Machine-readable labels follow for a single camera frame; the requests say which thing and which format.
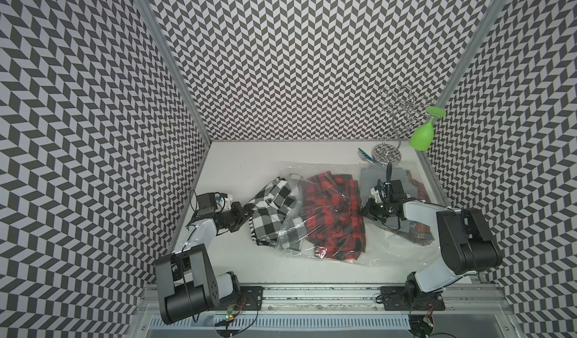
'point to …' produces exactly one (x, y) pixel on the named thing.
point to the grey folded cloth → (369, 176)
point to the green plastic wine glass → (421, 136)
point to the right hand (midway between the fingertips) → (360, 214)
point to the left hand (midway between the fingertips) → (253, 211)
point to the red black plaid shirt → (333, 218)
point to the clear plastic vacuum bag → (391, 242)
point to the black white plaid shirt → (277, 219)
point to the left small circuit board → (230, 315)
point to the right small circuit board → (421, 325)
